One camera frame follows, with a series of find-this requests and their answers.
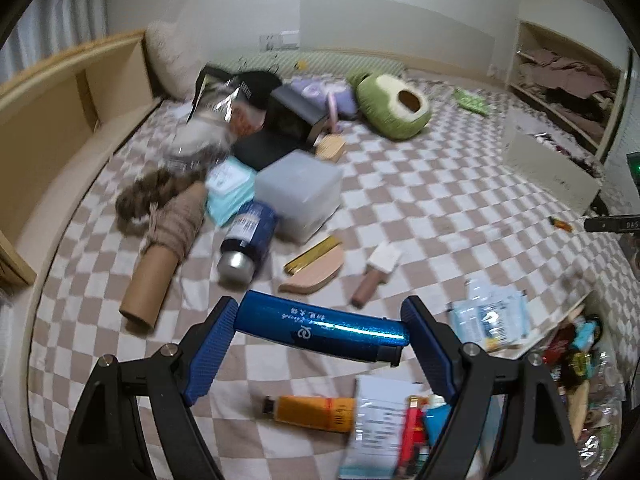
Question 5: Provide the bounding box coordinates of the pile of clothes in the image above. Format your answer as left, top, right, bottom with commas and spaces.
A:
520, 49, 618, 111

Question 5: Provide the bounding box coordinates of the purple plush toy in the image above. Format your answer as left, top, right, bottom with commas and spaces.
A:
290, 76, 358, 121

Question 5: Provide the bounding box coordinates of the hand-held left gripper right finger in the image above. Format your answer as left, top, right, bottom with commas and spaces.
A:
400, 296, 586, 480

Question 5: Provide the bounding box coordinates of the grey curtain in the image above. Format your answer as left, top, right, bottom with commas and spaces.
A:
20, 0, 108, 66

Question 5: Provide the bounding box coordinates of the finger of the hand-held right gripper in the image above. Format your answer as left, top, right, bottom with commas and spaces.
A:
584, 215, 640, 233

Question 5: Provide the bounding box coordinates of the white wall socket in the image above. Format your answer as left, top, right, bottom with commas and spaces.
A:
260, 32, 301, 47

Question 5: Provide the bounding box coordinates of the white fluffy pillow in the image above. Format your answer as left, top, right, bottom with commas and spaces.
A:
145, 21, 211, 101

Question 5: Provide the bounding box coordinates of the white cardboard box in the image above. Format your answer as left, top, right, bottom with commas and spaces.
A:
492, 285, 631, 480

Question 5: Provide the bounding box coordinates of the black flat box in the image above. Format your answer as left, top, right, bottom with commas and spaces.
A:
232, 130, 301, 171

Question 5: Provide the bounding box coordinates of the white blue medicine sachet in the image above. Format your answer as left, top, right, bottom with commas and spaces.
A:
447, 285, 496, 351
480, 280, 528, 346

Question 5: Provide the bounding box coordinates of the blue packet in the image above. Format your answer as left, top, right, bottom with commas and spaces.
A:
422, 395, 451, 461

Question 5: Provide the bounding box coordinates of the pile of small dark items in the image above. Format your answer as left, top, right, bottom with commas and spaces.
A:
530, 130, 601, 173

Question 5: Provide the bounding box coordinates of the white headboard panel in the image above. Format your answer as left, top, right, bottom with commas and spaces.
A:
299, 0, 496, 73

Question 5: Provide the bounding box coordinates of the wooden wardrobe shelf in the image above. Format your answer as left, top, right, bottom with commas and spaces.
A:
507, 20, 631, 161

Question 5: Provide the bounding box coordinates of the cardboard tube with twine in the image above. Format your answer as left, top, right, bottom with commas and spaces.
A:
119, 180, 208, 333

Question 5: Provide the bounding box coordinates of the clear plastic snack bag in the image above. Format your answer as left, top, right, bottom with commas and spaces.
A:
187, 67, 266, 146

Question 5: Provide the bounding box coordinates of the orange tube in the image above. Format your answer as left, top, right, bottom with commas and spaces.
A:
262, 395, 358, 433

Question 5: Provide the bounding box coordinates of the wooden bedside shelf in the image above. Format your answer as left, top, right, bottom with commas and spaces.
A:
0, 30, 163, 291

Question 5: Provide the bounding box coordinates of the wooden oval block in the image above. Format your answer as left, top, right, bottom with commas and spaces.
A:
315, 132, 347, 163

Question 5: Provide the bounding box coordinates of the black cube box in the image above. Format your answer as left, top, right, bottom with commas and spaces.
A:
265, 85, 331, 146

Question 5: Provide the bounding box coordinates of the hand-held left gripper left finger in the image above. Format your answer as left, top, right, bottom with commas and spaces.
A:
57, 296, 240, 480

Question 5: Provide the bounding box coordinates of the black round tin gold emblem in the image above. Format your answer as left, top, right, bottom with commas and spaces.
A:
560, 350, 593, 386

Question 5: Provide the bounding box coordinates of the checkered bed sheet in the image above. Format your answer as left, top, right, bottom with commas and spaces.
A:
30, 75, 640, 480

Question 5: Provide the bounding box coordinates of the teal wet wipes pack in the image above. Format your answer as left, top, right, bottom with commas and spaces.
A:
204, 156, 258, 228

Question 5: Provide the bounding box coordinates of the avocado plush toy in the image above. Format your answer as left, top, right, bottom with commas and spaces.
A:
347, 70, 433, 142

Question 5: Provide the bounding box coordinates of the white shoe box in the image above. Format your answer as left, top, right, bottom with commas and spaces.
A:
501, 120, 603, 216

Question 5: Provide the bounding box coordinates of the large wooden comb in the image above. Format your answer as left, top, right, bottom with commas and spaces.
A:
567, 385, 591, 441

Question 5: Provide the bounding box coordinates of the white paper packet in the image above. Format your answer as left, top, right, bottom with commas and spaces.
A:
337, 377, 426, 480

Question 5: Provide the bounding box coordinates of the translucent plastic box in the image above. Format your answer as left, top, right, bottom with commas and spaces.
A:
254, 150, 345, 246

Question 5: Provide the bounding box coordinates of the brown fur scarf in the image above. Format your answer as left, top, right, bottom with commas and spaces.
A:
115, 167, 211, 233

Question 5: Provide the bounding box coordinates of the gold bar case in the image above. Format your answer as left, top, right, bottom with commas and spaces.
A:
284, 235, 343, 276

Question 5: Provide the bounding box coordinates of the green packet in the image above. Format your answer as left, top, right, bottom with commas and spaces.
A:
452, 87, 491, 117

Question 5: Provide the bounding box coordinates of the blue bottle silver cap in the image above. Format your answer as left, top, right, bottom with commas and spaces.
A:
217, 200, 280, 286

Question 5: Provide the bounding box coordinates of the blue metallic tube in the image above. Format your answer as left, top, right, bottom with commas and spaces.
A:
234, 290, 412, 366

